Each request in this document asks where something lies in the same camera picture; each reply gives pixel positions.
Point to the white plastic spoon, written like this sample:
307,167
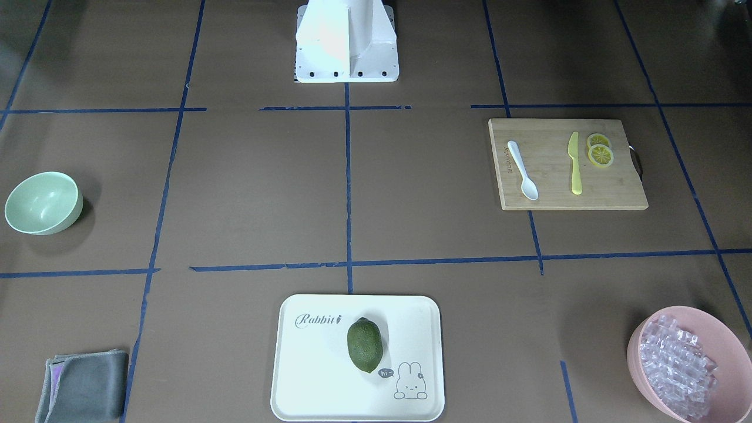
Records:
528,187

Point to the light green bowl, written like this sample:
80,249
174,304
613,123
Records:
44,204

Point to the pink bowl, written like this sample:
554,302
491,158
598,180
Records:
731,400

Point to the green avocado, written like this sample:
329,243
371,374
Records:
365,345

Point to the white rabbit tray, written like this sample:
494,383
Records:
314,378

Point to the bamboo cutting board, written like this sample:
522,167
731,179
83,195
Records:
543,143

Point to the yellow plastic knife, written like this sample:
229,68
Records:
573,152

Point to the lemon slice back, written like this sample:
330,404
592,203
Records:
598,139

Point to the lemon slice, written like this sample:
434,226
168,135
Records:
598,139
600,155

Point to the lemon slice front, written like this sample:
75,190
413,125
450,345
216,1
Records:
600,155

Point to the grey folded cloth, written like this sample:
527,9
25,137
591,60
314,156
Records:
84,387

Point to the clear ice cubes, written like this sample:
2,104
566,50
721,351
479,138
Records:
677,369

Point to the white camera post base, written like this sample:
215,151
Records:
346,42

